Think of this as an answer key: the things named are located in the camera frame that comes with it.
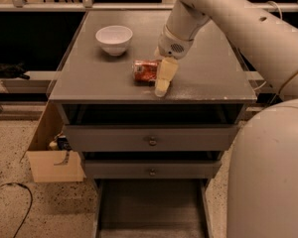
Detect grey middle drawer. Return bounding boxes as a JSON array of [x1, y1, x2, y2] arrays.
[[84, 160, 222, 179]]

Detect white hanging cable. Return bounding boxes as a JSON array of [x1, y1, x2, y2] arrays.
[[253, 0, 284, 92]]

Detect black object on shelf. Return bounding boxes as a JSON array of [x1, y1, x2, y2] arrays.
[[0, 62, 30, 80]]

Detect grey top drawer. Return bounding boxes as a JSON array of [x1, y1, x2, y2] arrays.
[[63, 125, 238, 152]]

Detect metal shelf rail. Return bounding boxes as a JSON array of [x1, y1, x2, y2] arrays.
[[0, 3, 298, 12]]

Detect black floor cable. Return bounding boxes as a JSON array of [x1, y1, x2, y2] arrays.
[[0, 181, 34, 238]]

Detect grey open bottom drawer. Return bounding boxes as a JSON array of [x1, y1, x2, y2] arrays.
[[92, 179, 214, 238]]

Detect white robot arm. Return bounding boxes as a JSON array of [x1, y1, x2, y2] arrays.
[[157, 0, 298, 238]]

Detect crushed orange soda can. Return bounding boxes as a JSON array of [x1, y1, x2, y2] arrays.
[[132, 59, 160, 82]]

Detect white ceramic bowl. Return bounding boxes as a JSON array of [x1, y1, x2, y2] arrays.
[[95, 25, 133, 57]]

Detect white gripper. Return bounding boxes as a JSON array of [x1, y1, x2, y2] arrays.
[[154, 27, 193, 97]]

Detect cardboard box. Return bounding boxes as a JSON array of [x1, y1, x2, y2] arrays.
[[26, 102, 85, 182]]

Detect grey drawer cabinet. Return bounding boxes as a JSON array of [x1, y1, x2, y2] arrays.
[[50, 10, 256, 167]]

